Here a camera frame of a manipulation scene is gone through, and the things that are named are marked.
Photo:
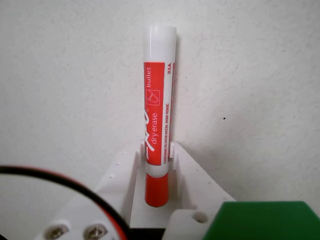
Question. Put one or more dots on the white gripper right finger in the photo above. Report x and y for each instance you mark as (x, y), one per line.
(190, 185)

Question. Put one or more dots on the red Expo dry-erase marker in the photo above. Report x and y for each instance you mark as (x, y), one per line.
(155, 112)

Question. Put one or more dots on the green camera mount with camera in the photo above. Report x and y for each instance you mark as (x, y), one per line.
(262, 222)

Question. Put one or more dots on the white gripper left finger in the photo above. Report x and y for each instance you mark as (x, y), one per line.
(117, 180)

